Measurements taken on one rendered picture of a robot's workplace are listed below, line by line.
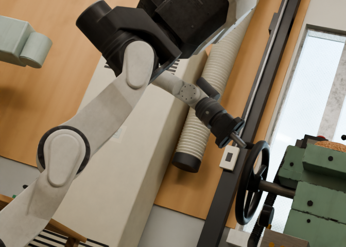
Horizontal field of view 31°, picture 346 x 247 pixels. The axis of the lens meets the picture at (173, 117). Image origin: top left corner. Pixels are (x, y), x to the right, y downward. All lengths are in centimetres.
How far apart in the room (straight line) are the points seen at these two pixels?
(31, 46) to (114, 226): 116
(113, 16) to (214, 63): 176
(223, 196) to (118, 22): 170
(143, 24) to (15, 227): 68
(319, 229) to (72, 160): 71
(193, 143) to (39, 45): 106
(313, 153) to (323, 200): 14
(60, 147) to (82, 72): 230
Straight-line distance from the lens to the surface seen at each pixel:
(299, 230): 181
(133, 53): 179
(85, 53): 402
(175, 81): 220
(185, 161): 332
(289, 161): 207
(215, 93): 215
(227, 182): 336
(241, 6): 189
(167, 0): 185
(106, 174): 331
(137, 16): 186
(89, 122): 175
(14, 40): 372
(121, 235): 320
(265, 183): 207
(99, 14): 185
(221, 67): 352
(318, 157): 182
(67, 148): 169
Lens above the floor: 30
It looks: 17 degrees up
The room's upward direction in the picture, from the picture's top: 21 degrees clockwise
